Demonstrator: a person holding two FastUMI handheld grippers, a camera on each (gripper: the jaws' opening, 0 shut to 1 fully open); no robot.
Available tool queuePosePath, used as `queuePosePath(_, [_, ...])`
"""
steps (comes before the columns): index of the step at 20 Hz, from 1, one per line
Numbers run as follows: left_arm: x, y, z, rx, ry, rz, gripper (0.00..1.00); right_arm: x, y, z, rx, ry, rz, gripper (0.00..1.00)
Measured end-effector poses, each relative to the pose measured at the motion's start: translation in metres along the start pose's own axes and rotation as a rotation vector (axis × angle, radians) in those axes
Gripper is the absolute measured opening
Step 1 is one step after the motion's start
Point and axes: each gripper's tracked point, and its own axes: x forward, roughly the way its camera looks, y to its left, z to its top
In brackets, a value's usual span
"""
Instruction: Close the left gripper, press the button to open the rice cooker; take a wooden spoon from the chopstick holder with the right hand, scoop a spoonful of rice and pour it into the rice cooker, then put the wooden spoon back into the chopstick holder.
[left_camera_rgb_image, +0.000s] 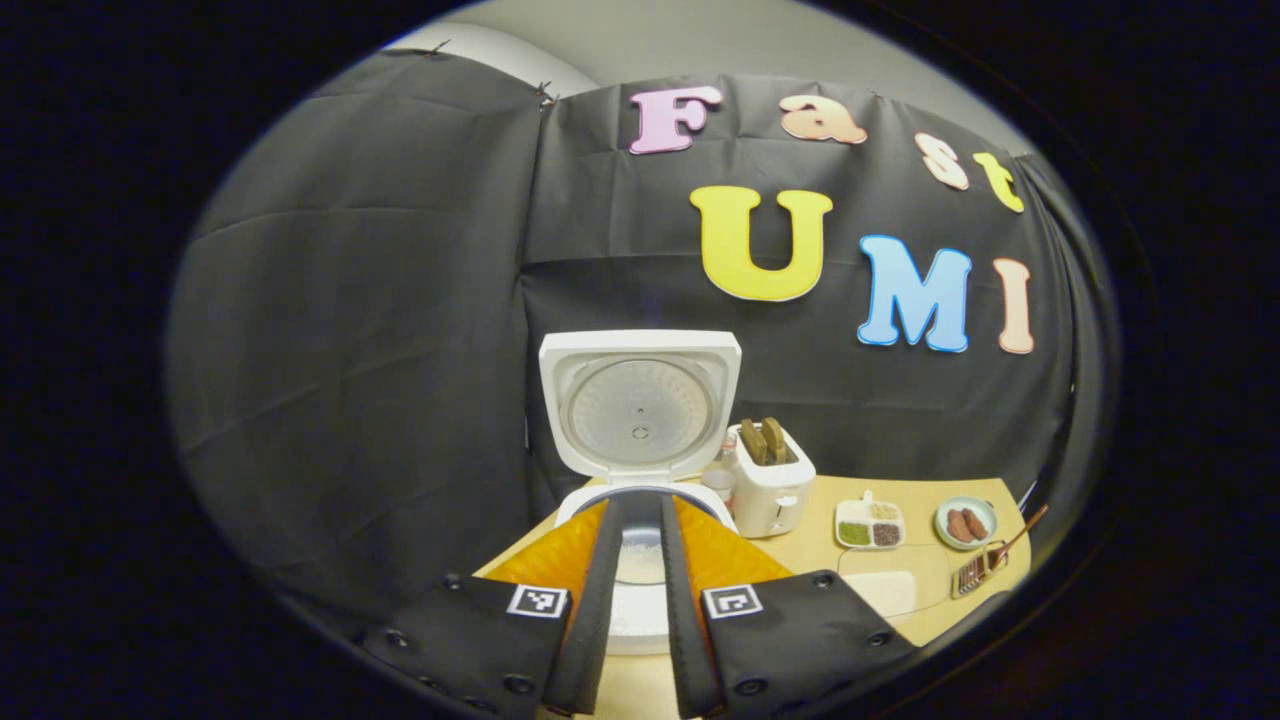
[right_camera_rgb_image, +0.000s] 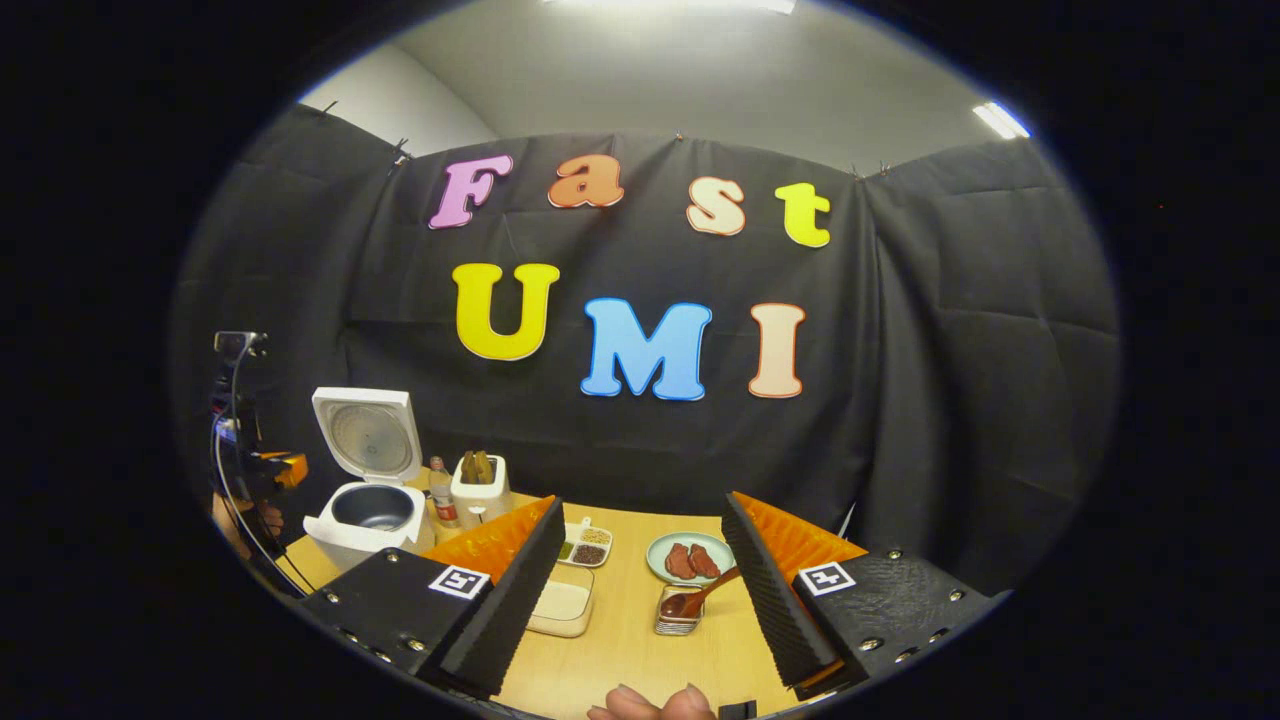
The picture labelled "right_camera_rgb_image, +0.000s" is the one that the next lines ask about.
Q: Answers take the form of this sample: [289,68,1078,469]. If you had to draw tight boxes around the clear container of rice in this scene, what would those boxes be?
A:
[527,563,596,639]

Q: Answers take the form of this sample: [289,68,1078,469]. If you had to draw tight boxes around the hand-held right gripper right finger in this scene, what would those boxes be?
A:
[721,490,1001,701]

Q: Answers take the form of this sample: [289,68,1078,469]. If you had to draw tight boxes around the white rice cooker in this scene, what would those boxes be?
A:
[303,387,436,573]

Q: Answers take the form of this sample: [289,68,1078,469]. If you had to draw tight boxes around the white toaster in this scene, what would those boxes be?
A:
[450,452,514,528]

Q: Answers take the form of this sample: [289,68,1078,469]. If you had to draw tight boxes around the metal wire chopstick holder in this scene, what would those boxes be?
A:
[655,585,706,637]

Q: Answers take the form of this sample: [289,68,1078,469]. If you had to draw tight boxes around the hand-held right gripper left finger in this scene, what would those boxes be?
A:
[300,495,567,699]

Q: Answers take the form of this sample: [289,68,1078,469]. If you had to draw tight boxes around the ceiling light panel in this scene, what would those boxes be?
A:
[972,100,1031,141]

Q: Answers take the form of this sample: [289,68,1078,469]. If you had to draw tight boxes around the white divided dish of beans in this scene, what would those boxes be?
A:
[557,517,614,569]

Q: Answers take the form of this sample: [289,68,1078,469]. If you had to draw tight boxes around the black backdrop cloth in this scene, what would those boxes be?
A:
[170,100,1121,596]

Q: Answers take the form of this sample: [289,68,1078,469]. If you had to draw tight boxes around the pale green plate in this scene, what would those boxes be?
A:
[645,531,736,586]

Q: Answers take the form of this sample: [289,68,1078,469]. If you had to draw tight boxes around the clear water bottle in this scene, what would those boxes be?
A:
[428,456,461,529]

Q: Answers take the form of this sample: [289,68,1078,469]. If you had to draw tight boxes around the brown wooden spoon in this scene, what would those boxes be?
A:
[660,566,743,619]

